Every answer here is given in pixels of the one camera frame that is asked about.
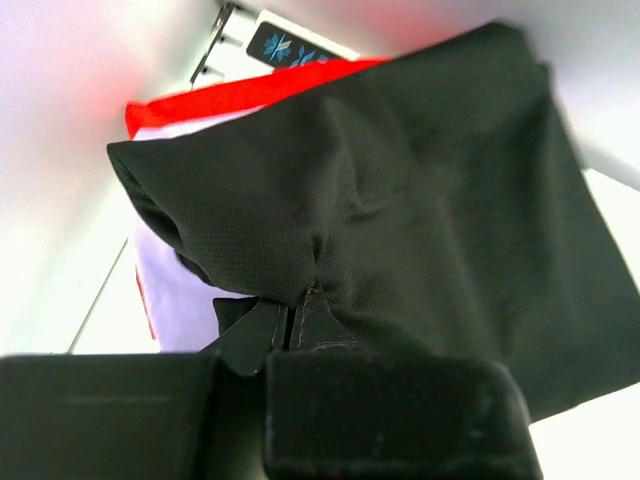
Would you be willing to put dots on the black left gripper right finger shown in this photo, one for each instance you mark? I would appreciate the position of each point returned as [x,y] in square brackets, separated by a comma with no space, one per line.
[336,411]

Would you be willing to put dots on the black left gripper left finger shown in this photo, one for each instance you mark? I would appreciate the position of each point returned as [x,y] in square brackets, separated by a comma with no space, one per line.
[143,416]

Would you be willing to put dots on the black t-shirt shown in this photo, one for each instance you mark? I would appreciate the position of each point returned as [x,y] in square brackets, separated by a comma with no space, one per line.
[437,200]

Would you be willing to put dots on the folded red t-shirt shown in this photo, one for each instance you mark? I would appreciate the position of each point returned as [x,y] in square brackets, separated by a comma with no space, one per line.
[189,112]

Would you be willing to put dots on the black card blue snowflakes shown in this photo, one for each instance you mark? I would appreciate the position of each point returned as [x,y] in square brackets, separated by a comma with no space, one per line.
[279,48]

